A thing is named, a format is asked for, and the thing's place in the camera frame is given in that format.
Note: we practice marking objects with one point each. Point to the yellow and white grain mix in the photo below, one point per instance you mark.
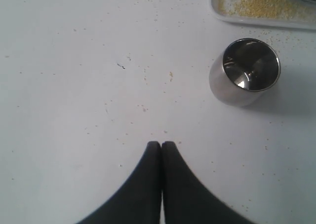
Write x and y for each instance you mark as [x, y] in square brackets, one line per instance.
[269, 9]

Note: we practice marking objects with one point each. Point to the white rectangular plastic tray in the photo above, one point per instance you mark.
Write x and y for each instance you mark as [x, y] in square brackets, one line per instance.
[309, 24]

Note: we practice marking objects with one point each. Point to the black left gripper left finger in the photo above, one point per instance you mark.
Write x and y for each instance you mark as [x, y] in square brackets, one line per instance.
[138, 200]

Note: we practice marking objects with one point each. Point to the stainless steel cup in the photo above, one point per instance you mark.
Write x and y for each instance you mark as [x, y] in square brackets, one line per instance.
[245, 70]

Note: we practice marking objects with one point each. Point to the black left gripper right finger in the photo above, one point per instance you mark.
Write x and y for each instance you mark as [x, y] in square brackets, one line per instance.
[185, 199]

